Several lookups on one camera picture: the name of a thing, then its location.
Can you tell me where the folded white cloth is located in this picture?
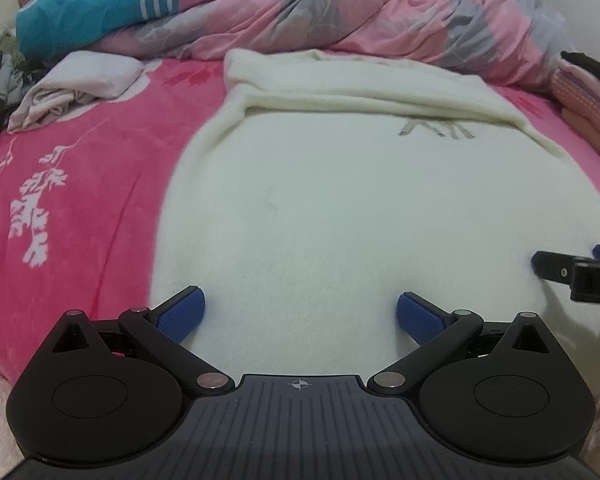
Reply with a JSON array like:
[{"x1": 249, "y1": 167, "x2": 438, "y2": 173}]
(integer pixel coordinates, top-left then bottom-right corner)
[{"x1": 7, "y1": 51, "x2": 146, "y2": 133}]

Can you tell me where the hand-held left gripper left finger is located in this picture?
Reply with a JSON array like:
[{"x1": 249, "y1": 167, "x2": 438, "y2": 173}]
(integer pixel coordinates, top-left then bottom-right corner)
[{"x1": 36, "y1": 284, "x2": 236, "y2": 397}]

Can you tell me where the pink grey floral quilt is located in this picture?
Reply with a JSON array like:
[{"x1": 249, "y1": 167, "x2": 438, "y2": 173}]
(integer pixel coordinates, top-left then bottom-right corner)
[{"x1": 92, "y1": 0, "x2": 571, "y2": 93}]

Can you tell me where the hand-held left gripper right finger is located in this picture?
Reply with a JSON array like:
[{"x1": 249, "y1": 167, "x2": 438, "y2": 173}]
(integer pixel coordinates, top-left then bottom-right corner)
[{"x1": 366, "y1": 291, "x2": 553, "y2": 396}]

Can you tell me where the white fluffy sweater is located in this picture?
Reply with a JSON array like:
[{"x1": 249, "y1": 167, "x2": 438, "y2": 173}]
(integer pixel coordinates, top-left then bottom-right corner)
[{"x1": 150, "y1": 49, "x2": 600, "y2": 411}]

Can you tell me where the folded pink checked blanket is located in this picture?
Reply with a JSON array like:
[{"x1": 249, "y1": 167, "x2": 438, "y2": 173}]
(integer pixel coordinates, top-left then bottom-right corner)
[{"x1": 550, "y1": 55, "x2": 600, "y2": 171}]

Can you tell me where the folded black garment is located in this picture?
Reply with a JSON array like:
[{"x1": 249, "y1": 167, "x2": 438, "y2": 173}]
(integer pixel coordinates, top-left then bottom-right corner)
[{"x1": 560, "y1": 50, "x2": 600, "y2": 91}]

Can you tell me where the blue pink striped quilt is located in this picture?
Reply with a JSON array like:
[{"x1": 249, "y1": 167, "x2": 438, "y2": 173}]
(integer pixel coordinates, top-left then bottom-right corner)
[{"x1": 15, "y1": 0, "x2": 301, "y2": 63}]

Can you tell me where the pink floral bed sheet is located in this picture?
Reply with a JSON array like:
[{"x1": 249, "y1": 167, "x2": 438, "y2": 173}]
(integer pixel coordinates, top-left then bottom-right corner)
[{"x1": 0, "y1": 55, "x2": 600, "y2": 386}]

